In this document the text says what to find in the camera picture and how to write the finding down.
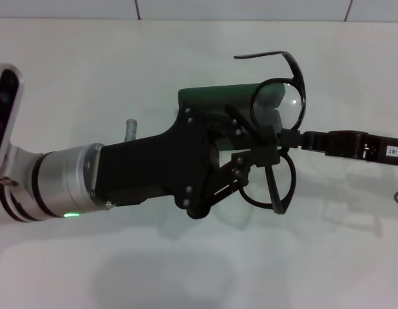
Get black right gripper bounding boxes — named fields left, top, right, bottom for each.
left=280, top=128, right=398, bottom=167

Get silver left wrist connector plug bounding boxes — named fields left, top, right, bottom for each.
left=124, top=118, right=139, bottom=143

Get green glasses case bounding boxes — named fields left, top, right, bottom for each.
left=178, top=82, right=284, bottom=151

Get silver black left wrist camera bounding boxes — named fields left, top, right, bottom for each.
left=0, top=63, right=25, bottom=176

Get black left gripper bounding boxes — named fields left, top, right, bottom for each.
left=92, top=108, right=281, bottom=220

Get black glasses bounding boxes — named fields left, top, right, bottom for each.
left=234, top=50, right=307, bottom=215

